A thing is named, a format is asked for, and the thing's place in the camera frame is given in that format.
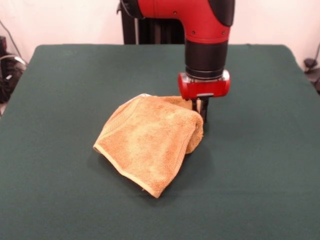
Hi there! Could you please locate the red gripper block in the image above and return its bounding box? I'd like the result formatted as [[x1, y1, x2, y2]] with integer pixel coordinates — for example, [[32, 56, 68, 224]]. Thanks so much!
[[177, 69, 231, 123]]

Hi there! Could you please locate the tan terry towel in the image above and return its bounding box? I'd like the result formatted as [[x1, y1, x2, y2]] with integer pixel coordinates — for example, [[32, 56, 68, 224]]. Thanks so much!
[[92, 93, 206, 200]]

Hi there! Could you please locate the dark green table cloth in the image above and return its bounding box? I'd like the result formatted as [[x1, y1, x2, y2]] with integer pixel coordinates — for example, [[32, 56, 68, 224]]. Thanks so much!
[[0, 44, 320, 240]]

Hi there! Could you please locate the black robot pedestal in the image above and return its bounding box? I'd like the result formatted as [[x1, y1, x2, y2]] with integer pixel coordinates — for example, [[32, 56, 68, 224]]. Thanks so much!
[[121, 12, 187, 45]]

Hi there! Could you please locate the thin grey cable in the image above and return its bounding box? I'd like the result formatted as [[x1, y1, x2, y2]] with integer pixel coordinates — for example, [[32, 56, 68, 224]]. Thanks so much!
[[0, 19, 28, 68]]

